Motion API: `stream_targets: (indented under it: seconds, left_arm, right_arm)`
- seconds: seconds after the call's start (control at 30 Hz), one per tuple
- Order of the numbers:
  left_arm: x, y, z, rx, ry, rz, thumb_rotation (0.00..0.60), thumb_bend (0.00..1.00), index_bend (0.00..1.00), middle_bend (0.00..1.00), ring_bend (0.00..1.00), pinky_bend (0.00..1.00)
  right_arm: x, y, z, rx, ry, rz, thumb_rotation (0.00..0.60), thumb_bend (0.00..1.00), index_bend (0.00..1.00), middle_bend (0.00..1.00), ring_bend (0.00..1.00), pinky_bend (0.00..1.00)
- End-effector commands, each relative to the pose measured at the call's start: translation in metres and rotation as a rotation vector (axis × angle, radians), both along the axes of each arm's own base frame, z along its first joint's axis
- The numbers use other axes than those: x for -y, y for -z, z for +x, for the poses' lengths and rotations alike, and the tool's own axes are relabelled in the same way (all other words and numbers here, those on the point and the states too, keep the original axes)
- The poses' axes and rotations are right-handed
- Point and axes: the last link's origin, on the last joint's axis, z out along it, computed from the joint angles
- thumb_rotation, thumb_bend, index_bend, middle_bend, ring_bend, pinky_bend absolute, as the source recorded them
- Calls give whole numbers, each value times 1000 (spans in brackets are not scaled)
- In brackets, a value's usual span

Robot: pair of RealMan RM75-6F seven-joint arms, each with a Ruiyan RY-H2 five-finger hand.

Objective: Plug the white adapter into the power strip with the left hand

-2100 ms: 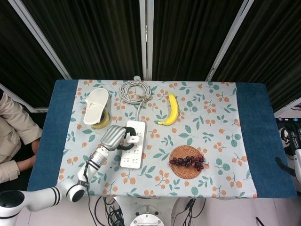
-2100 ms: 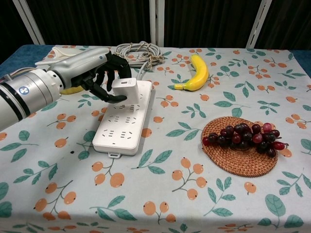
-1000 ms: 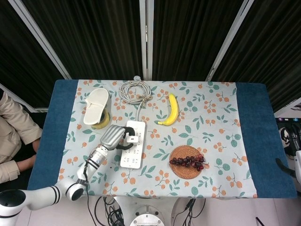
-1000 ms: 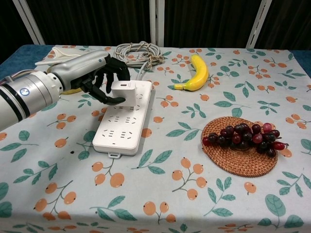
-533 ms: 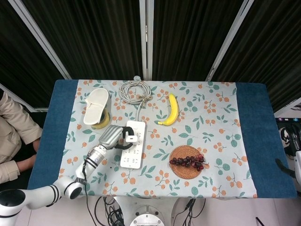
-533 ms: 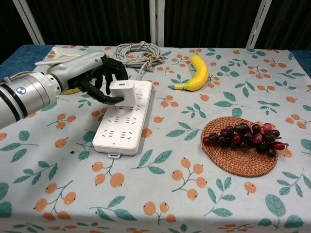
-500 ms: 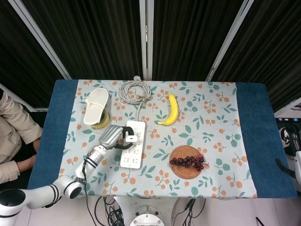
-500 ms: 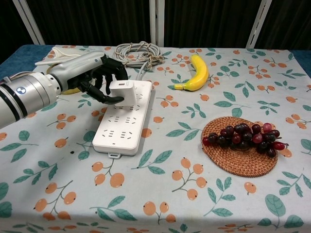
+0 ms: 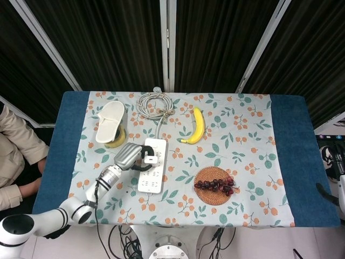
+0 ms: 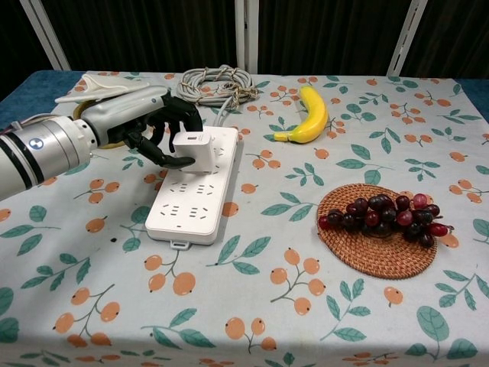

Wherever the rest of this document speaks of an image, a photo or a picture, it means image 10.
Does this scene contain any white plug adapter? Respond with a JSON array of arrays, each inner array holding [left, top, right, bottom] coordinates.
[[172, 131, 225, 177]]

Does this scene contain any dark red grape bunch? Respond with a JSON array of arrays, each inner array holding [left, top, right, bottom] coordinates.
[[318, 193, 455, 248]]

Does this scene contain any black curtain panel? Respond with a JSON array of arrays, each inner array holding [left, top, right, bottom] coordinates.
[[37, 0, 238, 73], [400, 0, 489, 80], [0, 0, 59, 101], [257, 0, 418, 77]]

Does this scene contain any grey cable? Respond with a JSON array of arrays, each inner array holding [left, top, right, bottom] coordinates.
[[176, 64, 259, 128]]

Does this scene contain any floral leaf fruit tablecloth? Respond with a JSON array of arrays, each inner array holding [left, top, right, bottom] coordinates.
[[0, 70, 489, 367]]

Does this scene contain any yellow clear tape roll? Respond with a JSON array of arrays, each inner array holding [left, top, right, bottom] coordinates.
[[73, 99, 128, 149]]

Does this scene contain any white metal frame post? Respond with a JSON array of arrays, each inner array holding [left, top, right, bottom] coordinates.
[[387, 0, 429, 76], [21, 0, 72, 71], [234, 0, 261, 74]]

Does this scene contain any white power strip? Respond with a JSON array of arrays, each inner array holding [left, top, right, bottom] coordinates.
[[144, 125, 246, 252]]

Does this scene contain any round woven rattan coaster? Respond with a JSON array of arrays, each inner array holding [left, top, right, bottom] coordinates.
[[316, 183, 439, 280]]

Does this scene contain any yellow banana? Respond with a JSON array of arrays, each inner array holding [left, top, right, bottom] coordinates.
[[273, 85, 330, 145]]

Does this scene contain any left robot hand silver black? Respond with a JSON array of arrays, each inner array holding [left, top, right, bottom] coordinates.
[[79, 86, 204, 170]]

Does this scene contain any white cloth slipper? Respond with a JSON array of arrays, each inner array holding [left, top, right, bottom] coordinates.
[[54, 73, 154, 105]]

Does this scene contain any blue table cover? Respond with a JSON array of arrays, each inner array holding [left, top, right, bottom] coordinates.
[[0, 69, 86, 133]]

